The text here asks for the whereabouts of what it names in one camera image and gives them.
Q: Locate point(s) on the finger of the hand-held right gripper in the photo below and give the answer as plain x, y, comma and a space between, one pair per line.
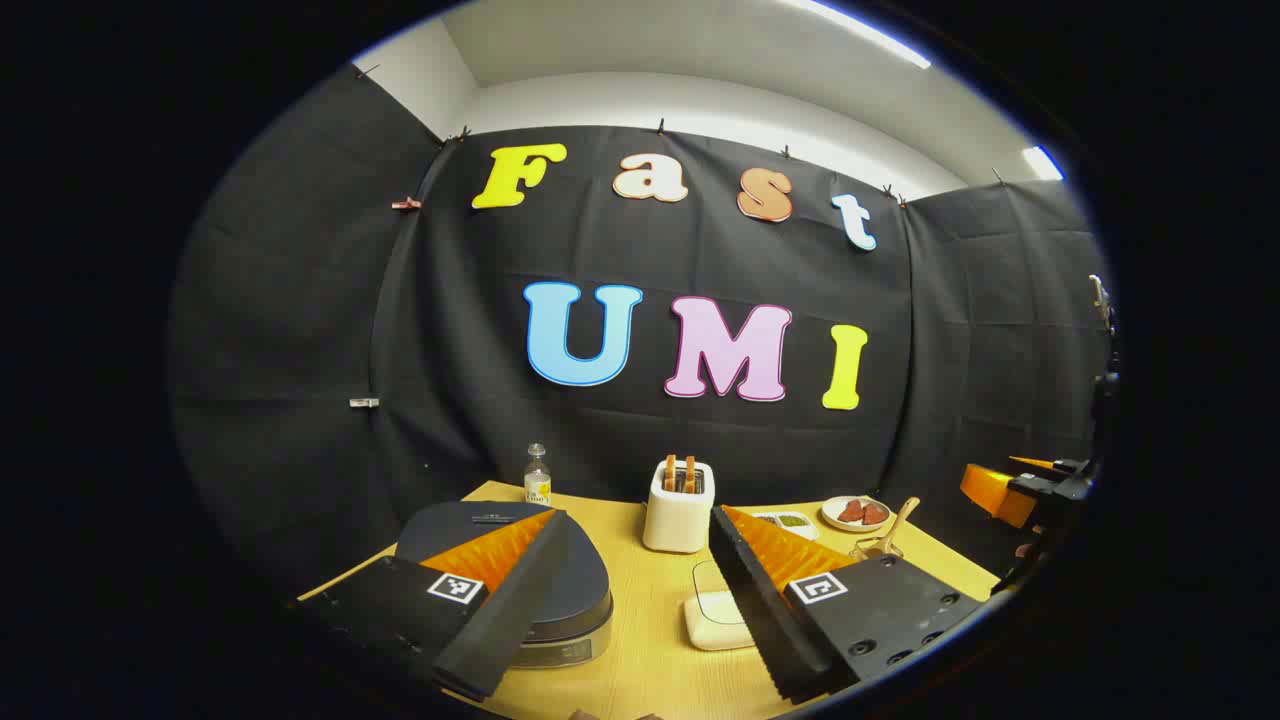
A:
995, 495
1035, 462

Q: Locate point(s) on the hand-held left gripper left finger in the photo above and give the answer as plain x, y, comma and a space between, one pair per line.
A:
510, 620

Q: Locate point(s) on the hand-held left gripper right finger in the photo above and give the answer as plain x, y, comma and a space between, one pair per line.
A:
760, 610

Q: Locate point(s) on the dark grey rice cooker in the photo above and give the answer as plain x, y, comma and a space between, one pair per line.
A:
585, 590

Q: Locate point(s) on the white divided dish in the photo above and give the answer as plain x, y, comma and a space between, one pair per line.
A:
800, 528

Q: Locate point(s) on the white round plate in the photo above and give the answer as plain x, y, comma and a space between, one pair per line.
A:
832, 518

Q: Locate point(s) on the red meat piece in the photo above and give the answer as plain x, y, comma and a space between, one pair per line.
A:
875, 514
851, 512

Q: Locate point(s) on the white toaster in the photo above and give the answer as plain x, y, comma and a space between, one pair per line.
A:
675, 520

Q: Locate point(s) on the glass bottle yellow label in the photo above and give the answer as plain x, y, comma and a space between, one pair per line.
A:
538, 485

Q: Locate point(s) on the short ceiling light strip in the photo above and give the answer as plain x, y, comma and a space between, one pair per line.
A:
1042, 162

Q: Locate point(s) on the long ceiling light strip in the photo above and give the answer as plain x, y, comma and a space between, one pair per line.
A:
860, 30

